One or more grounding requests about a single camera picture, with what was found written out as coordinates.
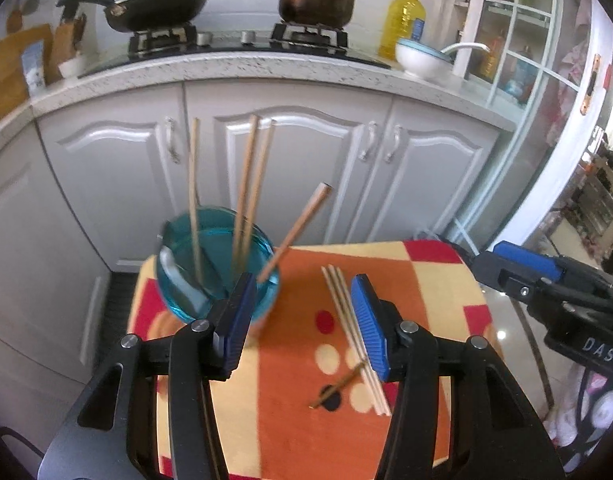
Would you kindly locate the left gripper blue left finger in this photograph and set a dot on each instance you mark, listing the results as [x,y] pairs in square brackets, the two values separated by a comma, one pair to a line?
[232,324]

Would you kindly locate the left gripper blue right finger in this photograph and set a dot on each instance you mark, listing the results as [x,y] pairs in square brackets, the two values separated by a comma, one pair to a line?
[380,324]

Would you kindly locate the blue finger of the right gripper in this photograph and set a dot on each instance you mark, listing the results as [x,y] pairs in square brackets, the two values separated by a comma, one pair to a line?
[544,265]

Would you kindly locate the pale bamboo chopsticks bundle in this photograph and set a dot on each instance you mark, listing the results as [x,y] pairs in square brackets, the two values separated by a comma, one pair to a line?
[341,297]

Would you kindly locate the blue utensil holder cup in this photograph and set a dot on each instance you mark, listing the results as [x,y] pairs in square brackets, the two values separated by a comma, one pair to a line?
[216,230]

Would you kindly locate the white plastic spoon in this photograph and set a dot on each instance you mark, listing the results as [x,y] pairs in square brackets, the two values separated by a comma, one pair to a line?
[175,271]

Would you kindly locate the long brown wooden chopstick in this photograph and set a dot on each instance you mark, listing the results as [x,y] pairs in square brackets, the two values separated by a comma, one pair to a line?
[311,208]

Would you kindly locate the short brown wooden chopstick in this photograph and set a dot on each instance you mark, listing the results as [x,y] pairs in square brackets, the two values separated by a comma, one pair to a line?
[255,188]

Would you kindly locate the curved brown wooden chopstick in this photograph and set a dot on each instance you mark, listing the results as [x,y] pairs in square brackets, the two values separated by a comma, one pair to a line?
[243,189]

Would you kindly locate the light wooden chopstick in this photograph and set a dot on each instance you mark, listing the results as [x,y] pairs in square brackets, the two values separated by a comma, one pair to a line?
[192,196]

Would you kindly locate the checkered red orange blanket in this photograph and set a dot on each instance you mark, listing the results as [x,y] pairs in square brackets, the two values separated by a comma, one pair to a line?
[266,428]

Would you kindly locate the right cabinet door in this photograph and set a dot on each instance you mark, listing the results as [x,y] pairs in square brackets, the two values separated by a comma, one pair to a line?
[323,134]

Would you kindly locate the cabinet door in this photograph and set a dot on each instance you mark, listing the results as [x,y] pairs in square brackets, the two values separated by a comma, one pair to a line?
[323,134]
[52,281]
[110,159]

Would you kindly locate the far left cabinet door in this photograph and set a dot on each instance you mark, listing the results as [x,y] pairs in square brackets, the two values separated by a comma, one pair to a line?
[52,281]

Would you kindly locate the glass display cabinet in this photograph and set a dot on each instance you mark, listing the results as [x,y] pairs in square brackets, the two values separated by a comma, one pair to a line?
[527,40]

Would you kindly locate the white bowl with ladle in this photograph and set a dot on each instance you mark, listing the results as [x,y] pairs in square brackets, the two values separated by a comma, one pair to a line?
[428,63]

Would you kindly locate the black gas stove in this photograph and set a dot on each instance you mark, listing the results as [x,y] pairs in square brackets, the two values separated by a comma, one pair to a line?
[283,38]

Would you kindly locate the yellow oil bottle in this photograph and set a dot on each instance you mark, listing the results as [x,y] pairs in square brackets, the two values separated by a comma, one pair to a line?
[405,20]

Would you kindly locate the small white bowl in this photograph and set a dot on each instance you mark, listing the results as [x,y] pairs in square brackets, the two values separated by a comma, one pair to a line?
[74,67]

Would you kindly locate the wooden cutting board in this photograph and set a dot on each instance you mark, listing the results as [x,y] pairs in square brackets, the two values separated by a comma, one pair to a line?
[13,88]

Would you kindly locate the black frying pan with lid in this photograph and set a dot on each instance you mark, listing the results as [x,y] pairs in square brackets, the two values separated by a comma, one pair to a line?
[139,15]

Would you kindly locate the white blue packet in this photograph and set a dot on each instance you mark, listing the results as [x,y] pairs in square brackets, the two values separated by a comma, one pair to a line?
[32,61]

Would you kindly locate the wooden knife block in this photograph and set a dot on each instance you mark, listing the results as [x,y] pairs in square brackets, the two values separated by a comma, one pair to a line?
[66,41]

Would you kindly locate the silver cabinet handle left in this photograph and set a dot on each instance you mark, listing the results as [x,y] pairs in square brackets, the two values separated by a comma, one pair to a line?
[170,140]

